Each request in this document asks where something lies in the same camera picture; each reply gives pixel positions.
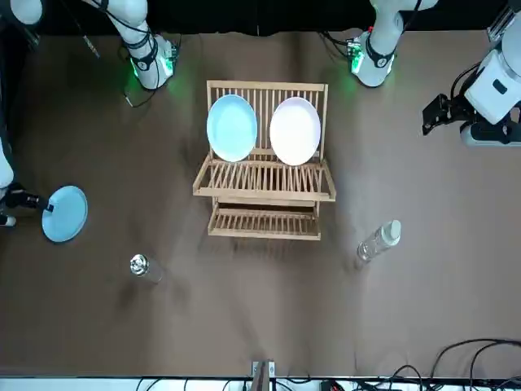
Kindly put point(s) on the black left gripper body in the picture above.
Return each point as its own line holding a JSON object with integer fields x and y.
{"x": 462, "y": 109}

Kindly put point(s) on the clear bottle white cap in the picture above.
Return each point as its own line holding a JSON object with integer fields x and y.
{"x": 378, "y": 242}

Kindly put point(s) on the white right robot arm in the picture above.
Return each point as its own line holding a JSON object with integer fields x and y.
{"x": 148, "y": 69}

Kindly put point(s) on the blue round plate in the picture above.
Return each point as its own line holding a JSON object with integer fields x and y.
{"x": 67, "y": 216}
{"x": 232, "y": 128}

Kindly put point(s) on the wooden dish rack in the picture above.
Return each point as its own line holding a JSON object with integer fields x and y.
{"x": 264, "y": 183}

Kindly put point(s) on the clear bottle silver cap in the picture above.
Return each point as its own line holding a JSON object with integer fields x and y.
{"x": 140, "y": 265}

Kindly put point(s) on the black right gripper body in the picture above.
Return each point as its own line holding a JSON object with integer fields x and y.
{"x": 16, "y": 197}

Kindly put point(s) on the aluminium frame post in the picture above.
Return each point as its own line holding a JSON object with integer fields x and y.
{"x": 262, "y": 376}

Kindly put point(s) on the pale round plate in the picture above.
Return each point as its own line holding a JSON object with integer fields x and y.
{"x": 295, "y": 130}

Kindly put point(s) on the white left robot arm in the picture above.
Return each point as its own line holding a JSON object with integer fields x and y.
{"x": 378, "y": 61}

